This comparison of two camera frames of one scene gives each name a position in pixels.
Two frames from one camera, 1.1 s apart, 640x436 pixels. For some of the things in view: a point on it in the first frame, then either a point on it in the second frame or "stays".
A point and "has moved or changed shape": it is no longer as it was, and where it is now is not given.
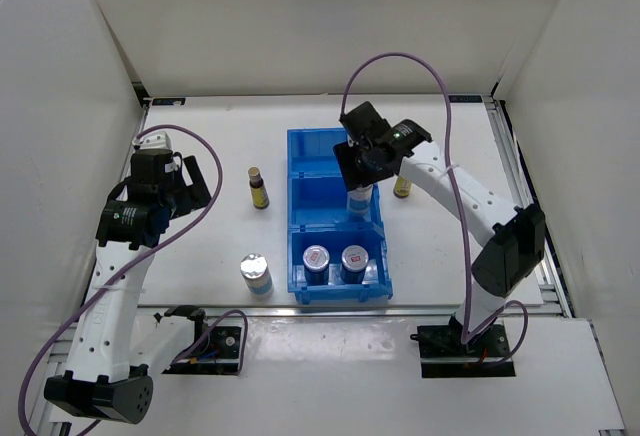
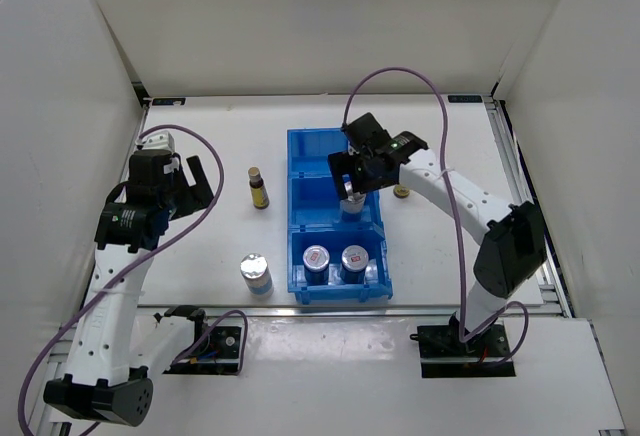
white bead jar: x=257 y=276 stays
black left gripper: x=196 y=195 stays
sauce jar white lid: x=354 y=260 stays
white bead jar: x=360 y=200 has moved or changed shape
